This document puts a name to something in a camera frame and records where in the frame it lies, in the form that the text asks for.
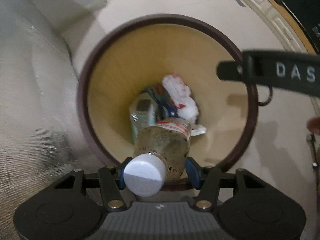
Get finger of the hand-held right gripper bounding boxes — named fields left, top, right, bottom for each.
left=217, top=59, right=250, bottom=82

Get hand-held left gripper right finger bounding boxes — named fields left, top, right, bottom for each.
left=186, top=157, right=267, bottom=212

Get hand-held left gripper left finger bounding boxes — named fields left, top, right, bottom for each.
left=51, top=157, right=132, bottom=212

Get clear bottle with white cap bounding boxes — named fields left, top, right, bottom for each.
left=124, top=119, right=193, bottom=197

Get white red wrapper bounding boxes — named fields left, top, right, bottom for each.
left=162, top=74, right=199, bottom=120

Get yellow bin with brown rim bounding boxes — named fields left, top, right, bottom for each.
left=76, top=14, right=273, bottom=193

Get person's right hand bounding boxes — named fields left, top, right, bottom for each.
left=307, top=117, right=320, bottom=132

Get low cabinet with wooden top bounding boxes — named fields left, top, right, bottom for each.
left=222, top=0, right=320, bottom=55

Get black box on cabinet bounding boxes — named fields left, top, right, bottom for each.
left=275, top=0, right=320, bottom=53

